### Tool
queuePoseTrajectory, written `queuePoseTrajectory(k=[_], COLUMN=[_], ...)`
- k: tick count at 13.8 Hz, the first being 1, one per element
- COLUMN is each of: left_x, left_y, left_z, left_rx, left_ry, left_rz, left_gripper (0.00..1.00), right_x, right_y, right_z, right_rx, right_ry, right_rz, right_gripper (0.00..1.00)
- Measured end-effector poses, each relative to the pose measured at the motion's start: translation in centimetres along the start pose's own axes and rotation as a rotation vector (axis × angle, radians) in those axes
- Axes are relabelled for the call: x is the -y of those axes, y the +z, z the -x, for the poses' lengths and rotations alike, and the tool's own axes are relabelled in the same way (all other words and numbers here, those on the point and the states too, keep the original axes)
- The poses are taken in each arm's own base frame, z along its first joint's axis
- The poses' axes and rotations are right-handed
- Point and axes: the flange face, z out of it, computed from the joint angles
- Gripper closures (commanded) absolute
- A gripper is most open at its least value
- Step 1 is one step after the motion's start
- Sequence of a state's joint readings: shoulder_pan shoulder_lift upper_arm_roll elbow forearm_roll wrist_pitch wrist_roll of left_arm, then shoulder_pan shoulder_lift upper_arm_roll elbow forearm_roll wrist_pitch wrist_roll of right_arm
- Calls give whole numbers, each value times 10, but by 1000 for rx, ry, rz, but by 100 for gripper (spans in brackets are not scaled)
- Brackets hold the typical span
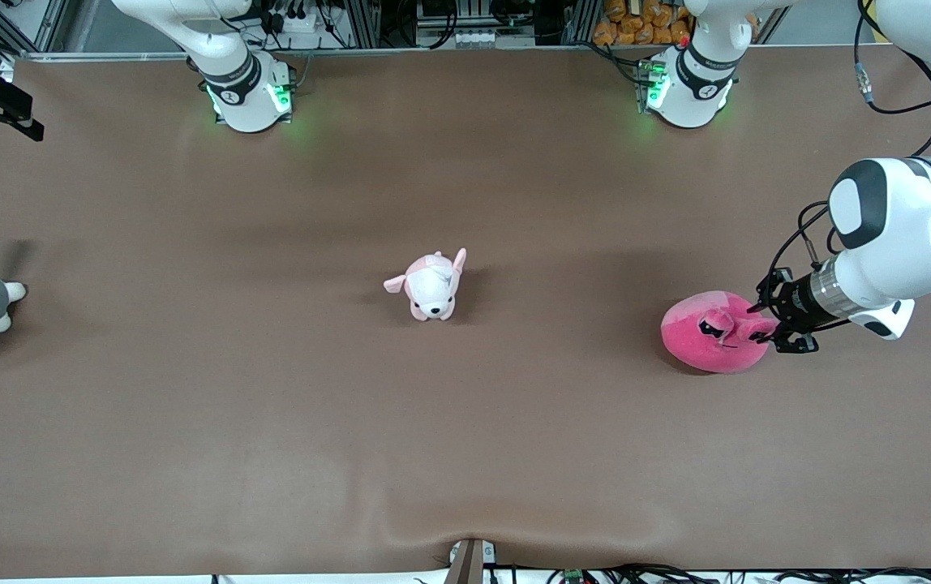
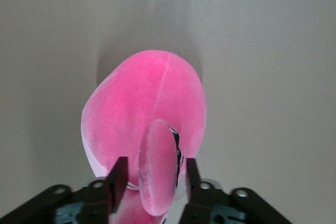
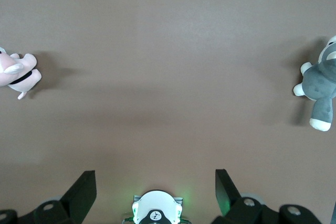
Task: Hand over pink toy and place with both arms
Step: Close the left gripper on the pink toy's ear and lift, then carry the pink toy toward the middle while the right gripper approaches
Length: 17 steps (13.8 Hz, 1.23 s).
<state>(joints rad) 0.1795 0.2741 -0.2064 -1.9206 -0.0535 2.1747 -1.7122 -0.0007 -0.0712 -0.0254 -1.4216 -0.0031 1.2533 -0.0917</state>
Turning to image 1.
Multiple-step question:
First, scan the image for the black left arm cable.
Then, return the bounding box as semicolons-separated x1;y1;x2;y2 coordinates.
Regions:
770;0;931;293

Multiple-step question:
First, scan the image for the brown table mat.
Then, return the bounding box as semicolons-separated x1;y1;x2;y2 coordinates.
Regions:
0;44;931;580

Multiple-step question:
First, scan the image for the round hot pink plush toy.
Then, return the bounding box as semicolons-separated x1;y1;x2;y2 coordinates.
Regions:
660;290;780;375

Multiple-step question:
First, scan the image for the white power strip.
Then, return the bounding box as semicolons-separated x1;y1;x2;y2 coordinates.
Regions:
259;11;322;35

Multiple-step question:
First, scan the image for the grey metal camera mount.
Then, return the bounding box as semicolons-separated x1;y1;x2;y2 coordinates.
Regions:
443;538;497;584

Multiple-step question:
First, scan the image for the black cable bundle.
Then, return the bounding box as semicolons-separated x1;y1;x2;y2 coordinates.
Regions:
547;563;931;584

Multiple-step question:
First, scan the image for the white terminal block strip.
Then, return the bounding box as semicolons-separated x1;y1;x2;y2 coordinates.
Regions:
453;30;517;47

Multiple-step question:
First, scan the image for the pale pink white plush dog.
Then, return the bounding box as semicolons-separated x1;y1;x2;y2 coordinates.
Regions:
384;248;468;322

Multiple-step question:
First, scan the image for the pile of orange plush toys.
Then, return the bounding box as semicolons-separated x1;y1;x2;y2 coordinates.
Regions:
593;0;694;47

